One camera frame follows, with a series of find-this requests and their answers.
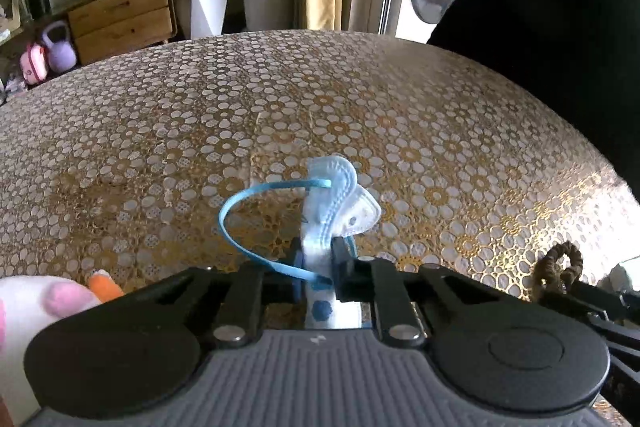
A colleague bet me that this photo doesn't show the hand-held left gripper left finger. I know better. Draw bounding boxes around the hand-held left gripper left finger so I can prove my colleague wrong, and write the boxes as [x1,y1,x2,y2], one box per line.
[125,242,307,350]

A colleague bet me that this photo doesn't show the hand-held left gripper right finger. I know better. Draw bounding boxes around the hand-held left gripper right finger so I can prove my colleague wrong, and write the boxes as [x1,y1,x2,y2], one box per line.
[330,236,508,350]

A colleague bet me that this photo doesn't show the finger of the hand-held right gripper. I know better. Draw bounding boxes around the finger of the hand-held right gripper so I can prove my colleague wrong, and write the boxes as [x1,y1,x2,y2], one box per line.
[587,314,640,378]
[537,279,640,323]

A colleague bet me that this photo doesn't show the brown hair tie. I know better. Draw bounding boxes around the brown hair tie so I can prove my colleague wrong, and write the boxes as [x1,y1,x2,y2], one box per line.
[531,242,585,303]

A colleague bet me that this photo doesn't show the blue face mask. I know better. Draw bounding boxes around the blue face mask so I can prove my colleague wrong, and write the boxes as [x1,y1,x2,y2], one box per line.
[217,154,383,330]

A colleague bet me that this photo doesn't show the floral lace tablecloth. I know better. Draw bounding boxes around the floral lace tablecloth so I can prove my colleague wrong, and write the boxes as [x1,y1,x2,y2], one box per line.
[0,29,636,339]

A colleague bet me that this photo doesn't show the orange plush carrot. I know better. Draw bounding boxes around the orange plush carrot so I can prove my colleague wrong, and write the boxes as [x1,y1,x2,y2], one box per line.
[87,271,126,304]

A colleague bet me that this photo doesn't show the white and pink plush toy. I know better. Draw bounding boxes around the white and pink plush toy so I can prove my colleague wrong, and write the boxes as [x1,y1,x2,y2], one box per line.
[0,274,103,424]

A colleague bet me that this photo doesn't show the wooden sideboard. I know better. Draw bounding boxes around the wooden sideboard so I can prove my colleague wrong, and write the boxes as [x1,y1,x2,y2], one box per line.
[0,0,179,94]

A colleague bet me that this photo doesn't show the purple kettlebell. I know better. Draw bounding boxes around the purple kettlebell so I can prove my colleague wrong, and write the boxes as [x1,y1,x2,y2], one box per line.
[40,21,78,72]

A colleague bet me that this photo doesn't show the pink toy case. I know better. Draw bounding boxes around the pink toy case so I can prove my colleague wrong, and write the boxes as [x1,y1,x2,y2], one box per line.
[20,43,49,86]

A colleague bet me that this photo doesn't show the photo frame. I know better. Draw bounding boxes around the photo frame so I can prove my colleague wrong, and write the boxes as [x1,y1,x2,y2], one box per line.
[0,0,23,32]

